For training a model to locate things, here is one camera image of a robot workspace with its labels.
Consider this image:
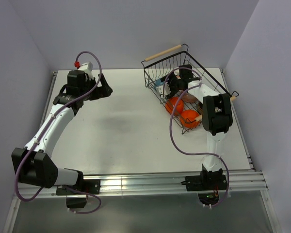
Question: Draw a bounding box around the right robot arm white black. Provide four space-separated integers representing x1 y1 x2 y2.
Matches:
164 66 235 189

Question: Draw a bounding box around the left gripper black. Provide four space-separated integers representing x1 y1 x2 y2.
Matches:
80 74 113 101

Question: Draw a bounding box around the black wire dish rack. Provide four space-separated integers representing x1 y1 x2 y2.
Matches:
141 44 238 136

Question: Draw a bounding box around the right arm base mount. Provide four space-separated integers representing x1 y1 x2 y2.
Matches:
180 166 229 208

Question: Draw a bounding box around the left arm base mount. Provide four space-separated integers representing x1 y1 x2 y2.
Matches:
55 179 101 211

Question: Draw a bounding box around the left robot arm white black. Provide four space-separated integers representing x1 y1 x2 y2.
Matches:
12 70 113 194

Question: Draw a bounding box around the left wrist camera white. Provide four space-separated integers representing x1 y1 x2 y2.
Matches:
74 61 93 79

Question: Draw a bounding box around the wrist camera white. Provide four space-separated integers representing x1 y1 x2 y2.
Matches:
156 83 171 96
74 61 93 79

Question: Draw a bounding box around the blue bowl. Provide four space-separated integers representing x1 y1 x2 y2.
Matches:
154 79 165 95

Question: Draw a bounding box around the orange bowl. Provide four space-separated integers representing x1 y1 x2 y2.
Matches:
164 97 185 115
180 109 200 129

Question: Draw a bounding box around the beige brown bowl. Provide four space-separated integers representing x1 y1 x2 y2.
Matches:
197 102 203 115

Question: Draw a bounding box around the black white leaf bowl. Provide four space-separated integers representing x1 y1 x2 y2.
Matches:
181 94 198 103

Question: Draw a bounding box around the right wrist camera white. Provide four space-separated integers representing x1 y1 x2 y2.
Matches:
156 83 171 96

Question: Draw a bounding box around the aluminium mounting rail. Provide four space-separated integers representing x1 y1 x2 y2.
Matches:
13 169 269 200

